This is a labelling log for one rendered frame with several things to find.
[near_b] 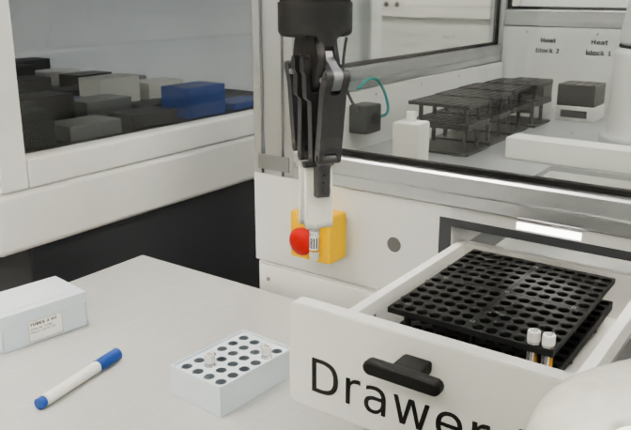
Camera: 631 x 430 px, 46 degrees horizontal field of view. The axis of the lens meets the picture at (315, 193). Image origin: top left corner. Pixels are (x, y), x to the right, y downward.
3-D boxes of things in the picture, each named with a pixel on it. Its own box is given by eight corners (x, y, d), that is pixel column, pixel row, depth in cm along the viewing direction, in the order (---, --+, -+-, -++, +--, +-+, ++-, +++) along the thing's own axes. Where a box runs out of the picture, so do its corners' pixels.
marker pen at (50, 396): (43, 412, 85) (42, 400, 84) (33, 408, 85) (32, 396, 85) (123, 360, 97) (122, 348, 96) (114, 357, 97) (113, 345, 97)
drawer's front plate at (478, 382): (575, 509, 60) (588, 388, 57) (289, 399, 77) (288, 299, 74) (581, 498, 62) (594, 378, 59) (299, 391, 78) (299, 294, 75)
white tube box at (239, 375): (221, 418, 84) (220, 388, 83) (171, 393, 89) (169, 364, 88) (293, 375, 93) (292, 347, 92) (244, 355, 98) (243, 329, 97)
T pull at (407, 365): (438, 400, 61) (438, 385, 61) (361, 374, 66) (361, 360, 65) (456, 381, 64) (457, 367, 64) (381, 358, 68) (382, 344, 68)
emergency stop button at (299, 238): (309, 259, 105) (309, 232, 104) (286, 253, 108) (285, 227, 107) (321, 253, 108) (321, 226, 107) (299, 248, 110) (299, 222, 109)
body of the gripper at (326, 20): (266, -5, 77) (268, 85, 79) (293, -4, 69) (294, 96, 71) (333, -5, 79) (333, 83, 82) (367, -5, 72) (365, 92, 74)
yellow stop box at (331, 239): (327, 267, 107) (327, 219, 105) (287, 257, 111) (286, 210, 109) (346, 257, 111) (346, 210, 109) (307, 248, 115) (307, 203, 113)
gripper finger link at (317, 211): (330, 161, 79) (332, 162, 78) (330, 224, 80) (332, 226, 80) (303, 163, 78) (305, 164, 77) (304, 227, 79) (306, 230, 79)
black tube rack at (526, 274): (546, 413, 71) (553, 351, 69) (386, 361, 81) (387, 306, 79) (609, 329, 88) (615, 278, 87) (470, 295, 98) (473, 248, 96)
